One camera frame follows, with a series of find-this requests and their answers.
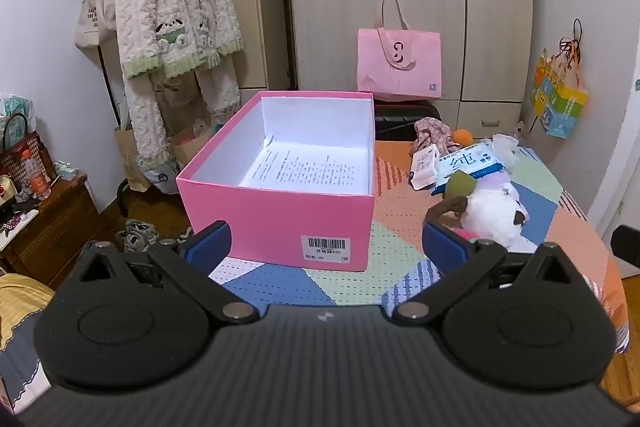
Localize pink floral scrunchie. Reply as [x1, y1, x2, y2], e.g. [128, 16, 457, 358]
[411, 116, 457, 156]

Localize white plastic wrap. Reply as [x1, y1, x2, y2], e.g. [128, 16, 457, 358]
[491, 133, 522, 168]

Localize woven basket bag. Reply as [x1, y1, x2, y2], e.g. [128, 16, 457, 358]
[0, 112, 54, 186]

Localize pink tote bag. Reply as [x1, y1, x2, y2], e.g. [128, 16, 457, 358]
[356, 0, 443, 102]

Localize black clothes rack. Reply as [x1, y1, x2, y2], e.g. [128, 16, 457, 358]
[85, 0, 137, 218]

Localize pink strawberry plush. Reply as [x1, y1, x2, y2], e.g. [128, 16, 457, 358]
[452, 228, 482, 249]

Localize white wipes packet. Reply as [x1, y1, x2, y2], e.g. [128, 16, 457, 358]
[409, 145, 442, 190]

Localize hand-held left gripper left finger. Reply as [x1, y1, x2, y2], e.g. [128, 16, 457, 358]
[64, 220, 259, 326]

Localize wooden nightstand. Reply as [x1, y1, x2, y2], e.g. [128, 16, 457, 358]
[0, 174, 101, 289]

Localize white plush toy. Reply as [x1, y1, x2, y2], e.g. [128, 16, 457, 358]
[425, 169, 539, 254]

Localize black suitcase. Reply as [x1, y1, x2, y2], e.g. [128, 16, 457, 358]
[373, 100, 441, 142]

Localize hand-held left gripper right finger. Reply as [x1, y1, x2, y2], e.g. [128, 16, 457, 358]
[392, 220, 590, 326]

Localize brown paper bag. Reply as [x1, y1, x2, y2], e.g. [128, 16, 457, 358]
[113, 123, 152, 193]
[170, 117, 222, 168]

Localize fluffy white pajama pants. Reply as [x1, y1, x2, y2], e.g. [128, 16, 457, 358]
[122, 56, 242, 195]

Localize blue tissue pack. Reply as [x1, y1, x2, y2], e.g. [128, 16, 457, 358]
[430, 144, 507, 196]

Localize orange drink bottle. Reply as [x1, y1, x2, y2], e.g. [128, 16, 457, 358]
[22, 150, 52, 202]

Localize patchwork tablecloth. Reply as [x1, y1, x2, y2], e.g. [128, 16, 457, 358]
[207, 139, 629, 354]

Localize printed paper sheet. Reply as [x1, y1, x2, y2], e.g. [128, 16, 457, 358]
[239, 141, 371, 195]

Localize yellow and grey bedding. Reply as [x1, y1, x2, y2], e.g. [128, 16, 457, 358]
[0, 273, 57, 410]

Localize pink cardboard box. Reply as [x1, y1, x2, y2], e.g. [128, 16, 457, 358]
[176, 90, 376, 273]

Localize white plastic bag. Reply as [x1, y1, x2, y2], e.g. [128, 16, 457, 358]
[0, 92, 37, 148]

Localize colourful paper bag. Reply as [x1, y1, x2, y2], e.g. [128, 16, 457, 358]
[529, 19, 589, 139]

